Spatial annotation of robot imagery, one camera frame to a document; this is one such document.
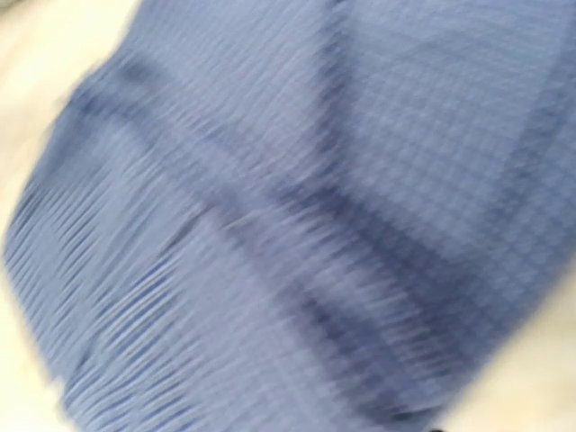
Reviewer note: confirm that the blue checked long sleeve shirt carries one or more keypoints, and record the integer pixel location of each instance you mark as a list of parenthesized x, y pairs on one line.
[(299, 215)]

